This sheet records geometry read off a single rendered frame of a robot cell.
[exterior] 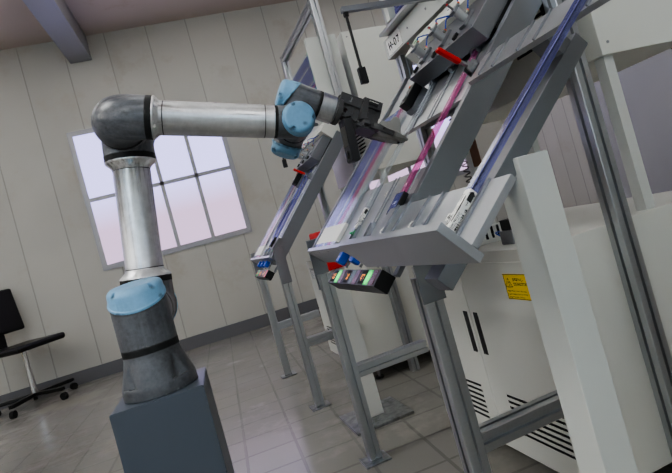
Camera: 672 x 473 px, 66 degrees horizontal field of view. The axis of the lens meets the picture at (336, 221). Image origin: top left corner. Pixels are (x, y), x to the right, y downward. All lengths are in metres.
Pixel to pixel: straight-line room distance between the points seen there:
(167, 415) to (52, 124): 4.82
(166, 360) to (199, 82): 4.71
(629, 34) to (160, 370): 1.31
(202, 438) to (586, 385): 0.70
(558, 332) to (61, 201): 5.11
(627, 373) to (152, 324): 1.04
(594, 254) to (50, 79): 5.28
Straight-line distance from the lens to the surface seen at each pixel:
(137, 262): 1.27
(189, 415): 1.12
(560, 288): 0.85
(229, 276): 5.38
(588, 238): 1.30
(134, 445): 1.14
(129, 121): 1.18
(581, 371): 0.89
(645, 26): 1.55
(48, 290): 5.60
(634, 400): 1.40
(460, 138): 1.14
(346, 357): 1.76
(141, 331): 1.13
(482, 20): 1.31
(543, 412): 1.19
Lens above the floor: 0.78
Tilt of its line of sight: 1 degrees up
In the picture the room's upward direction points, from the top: 16 degrees counter-clockwise
